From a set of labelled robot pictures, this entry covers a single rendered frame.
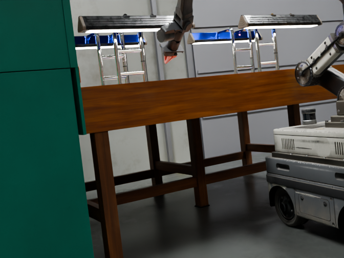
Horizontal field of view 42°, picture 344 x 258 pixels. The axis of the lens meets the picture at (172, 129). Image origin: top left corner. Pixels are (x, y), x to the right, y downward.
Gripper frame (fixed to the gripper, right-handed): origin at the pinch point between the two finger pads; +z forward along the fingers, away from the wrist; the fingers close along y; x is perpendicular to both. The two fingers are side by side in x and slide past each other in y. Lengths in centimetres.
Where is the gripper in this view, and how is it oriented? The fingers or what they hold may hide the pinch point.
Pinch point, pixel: (166, 61)
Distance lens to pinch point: 214.5
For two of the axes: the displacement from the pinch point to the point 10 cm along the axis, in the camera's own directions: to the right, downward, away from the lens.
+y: -8.6, 1.2, -4.9
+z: -3.1, 6.4, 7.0
